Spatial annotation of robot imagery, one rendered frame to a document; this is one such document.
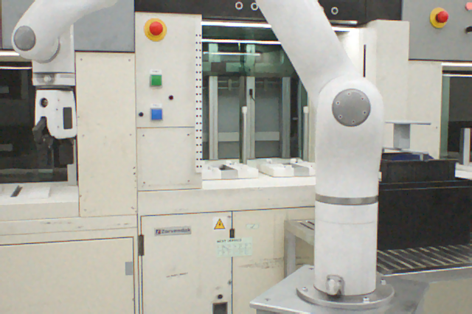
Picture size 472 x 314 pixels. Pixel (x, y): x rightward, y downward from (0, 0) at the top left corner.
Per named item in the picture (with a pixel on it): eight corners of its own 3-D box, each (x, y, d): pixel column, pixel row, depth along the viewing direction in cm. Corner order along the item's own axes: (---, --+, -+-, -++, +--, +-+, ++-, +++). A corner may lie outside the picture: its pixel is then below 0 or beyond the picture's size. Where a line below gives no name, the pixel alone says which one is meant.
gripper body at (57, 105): (59, 82, 109) (61, 139, 110) (81, 84, 119) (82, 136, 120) (24, 83, 110) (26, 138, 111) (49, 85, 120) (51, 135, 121)
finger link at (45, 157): (45, 136, 108) (46, 170, 109) (53, 135, 111) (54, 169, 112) (30, 136, 109) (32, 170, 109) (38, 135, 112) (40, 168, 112)
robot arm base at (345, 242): (379, 316, 97) (383, 212, 95) (280, 298, 106) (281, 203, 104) (403, 285, 113) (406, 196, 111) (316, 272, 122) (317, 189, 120)
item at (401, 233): (333, 227, 167) (334, 170, 165) (414, 222, 173) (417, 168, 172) (378, 250, 140) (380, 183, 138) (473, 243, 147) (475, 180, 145)
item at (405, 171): (346, 225, 166) (349, 119, 163) (407, 221, 171) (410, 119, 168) (388, 245, 142) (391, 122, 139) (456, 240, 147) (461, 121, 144)
